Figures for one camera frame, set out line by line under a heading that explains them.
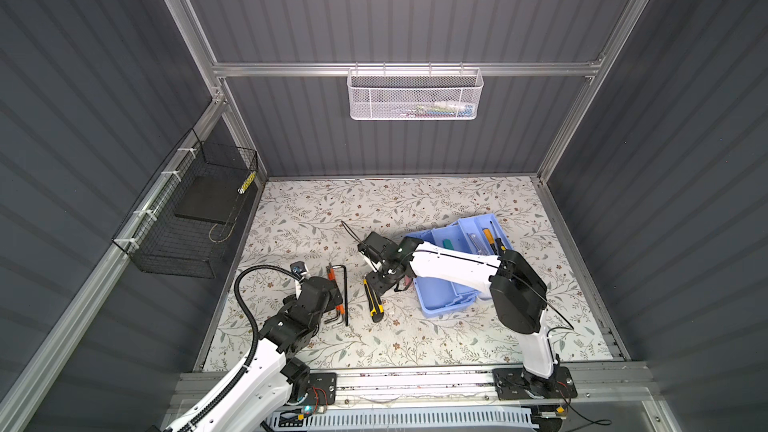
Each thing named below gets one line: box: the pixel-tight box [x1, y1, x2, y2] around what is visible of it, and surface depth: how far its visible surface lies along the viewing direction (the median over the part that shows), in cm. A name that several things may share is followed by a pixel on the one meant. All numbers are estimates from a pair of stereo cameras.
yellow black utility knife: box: [363, 278, 385, 323], surface depth 88 cm
